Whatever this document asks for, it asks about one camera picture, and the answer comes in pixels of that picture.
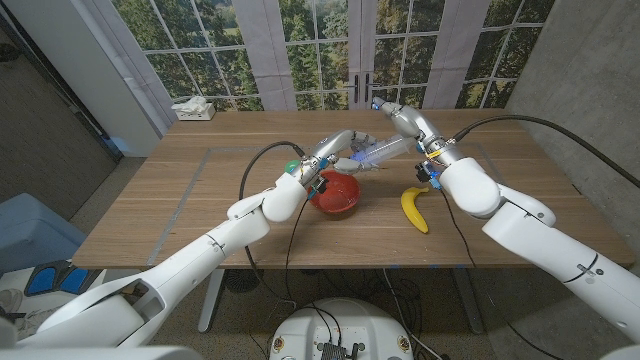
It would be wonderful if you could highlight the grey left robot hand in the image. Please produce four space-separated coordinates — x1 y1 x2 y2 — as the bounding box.
307 128 379 176

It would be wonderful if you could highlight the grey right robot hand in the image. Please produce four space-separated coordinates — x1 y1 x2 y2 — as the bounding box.
372 96 447 152

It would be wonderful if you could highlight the large clear plastic syringe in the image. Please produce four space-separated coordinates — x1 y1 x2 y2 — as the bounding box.
348 133 419 172

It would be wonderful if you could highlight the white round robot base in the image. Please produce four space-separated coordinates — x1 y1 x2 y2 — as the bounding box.
268 297 415 360

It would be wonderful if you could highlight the red bowl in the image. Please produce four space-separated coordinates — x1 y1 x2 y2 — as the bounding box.
308 169 362 216

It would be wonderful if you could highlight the yellow toy banana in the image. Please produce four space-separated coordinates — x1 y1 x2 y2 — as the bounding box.
400 186 431 235

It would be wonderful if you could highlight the white tissue box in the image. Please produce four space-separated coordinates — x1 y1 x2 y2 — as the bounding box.
170 95 217 122

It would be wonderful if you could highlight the round black floor fan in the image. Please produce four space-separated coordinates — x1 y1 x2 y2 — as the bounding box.
223 269 265 295

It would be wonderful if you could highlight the dark table leg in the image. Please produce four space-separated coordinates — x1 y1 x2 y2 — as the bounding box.
451 268 487 335

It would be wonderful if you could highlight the white table leg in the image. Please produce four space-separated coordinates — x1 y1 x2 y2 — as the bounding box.
197 268 227 335

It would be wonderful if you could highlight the blue foot pedal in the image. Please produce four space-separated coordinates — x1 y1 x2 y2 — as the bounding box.
23 259 107 298

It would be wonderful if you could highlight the blue-grey seat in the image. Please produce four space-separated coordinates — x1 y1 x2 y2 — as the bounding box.
0 193 89 277

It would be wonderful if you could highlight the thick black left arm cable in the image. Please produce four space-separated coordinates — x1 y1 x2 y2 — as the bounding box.
238 139 308 305

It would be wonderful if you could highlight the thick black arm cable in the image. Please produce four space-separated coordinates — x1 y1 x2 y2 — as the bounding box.
452 114 640 191
238 139 308 305

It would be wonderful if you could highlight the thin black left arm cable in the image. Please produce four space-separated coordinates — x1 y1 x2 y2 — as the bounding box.
283 193 314 304

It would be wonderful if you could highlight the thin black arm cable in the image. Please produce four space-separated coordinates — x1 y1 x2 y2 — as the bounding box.
438 188 557 360
283 193 314 304

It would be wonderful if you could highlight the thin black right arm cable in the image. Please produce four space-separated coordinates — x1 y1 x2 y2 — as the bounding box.
438 188 557 360

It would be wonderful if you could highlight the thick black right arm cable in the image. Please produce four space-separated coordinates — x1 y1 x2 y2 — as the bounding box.
452 114 640 191

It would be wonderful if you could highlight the white floor cable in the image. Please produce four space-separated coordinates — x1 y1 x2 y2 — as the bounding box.
381 268 444 360

